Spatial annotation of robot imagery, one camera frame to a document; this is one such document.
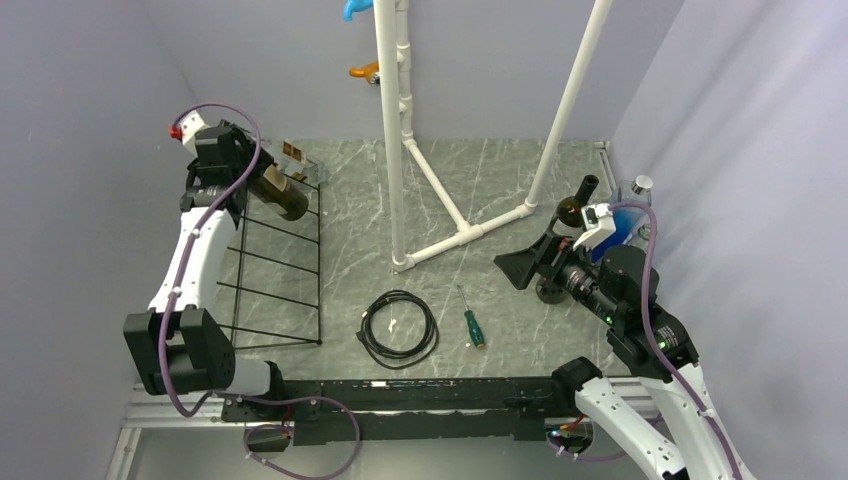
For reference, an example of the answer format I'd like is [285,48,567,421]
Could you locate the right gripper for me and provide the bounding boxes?
[493,228,620,323]

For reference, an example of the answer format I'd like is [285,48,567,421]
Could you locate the dark green wine bottle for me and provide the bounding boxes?
[249,164,309,221]

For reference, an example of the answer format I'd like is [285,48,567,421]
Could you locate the clear glass liquor bottle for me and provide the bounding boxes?
[261,138,329,186]

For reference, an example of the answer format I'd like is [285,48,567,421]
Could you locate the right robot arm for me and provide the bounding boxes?
[494,233,753,479]

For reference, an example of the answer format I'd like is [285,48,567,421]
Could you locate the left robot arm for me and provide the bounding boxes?
[123,121,288,420]

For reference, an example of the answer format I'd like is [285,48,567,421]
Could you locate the tall dark wine bottle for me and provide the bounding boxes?
[555,174,599,229]

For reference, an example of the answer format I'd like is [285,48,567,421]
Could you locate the blue glass bottle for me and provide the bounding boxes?
[591,174,655,263]

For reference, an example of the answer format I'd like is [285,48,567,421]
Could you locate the small clear glass bottle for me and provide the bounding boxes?
[638,224,652,242]

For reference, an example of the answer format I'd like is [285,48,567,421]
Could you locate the orange hook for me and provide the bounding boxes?
[348,62,380,86]

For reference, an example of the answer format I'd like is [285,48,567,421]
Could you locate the blue hook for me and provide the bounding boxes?
[343,0,374,22]

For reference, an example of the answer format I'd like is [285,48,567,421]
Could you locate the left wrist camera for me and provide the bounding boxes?
[169,110,209,156]

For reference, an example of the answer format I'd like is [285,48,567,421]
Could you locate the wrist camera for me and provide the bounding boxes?
[169,110,209,156]
[573,203,616,250]

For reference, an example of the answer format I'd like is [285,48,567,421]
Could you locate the green handled screwdriver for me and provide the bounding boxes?
[457,285,485,349]

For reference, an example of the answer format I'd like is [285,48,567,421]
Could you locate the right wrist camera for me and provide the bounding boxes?
[573,203,616,250]

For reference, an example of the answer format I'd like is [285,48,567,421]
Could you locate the black wire wine rack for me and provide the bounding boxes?
[214,174,324,353]

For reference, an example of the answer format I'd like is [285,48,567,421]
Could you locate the coiled black cable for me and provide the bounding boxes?
[357,290,441,370]

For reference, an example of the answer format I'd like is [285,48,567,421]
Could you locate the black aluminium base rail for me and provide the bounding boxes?
[122,376,670,452]

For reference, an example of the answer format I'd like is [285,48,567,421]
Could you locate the white PVC pipe frame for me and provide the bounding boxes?
[370,1,613,272]

